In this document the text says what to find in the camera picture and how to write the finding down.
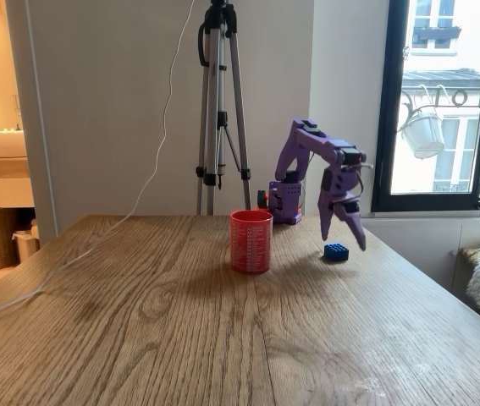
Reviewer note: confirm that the small white bin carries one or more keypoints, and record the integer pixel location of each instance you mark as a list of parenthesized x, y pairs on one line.
[(25, 247)]

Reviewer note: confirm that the black window planter box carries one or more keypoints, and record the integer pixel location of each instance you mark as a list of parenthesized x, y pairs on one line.
[(436, 33)]

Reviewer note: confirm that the white sink basin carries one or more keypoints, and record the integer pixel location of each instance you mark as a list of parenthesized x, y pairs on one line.
[(0, 144)]

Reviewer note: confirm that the purple robot arm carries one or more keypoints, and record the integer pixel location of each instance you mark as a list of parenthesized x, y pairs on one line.
[(320, 141)]

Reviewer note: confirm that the blue toy brick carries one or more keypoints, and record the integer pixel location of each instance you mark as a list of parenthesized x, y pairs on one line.
[(336, 253)]

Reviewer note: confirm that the silver black tripod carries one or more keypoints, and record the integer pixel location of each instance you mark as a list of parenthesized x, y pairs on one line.
[(212, 84)]

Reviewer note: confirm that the orange black table clamp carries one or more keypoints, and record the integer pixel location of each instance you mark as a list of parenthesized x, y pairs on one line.
[(260, 199)]

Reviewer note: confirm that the cream fur throw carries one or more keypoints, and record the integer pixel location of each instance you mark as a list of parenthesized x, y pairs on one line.
[(478, 279)]

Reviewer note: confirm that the red cup with white print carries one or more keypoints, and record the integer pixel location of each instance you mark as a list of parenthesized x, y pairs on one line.
[(251, 245)]

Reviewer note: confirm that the wrought iron railing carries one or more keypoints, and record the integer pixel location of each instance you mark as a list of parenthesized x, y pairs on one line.
[(459, 98)]

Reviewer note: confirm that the wooden vanity counter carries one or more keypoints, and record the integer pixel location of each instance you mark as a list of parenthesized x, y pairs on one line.
[(2, 186)]

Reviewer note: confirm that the black window frame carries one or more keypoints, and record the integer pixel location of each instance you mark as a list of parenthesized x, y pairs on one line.
[(385, 105)]

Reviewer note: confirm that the white hanging flower pot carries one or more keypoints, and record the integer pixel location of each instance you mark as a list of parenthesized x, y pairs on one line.
[(423, 135)]

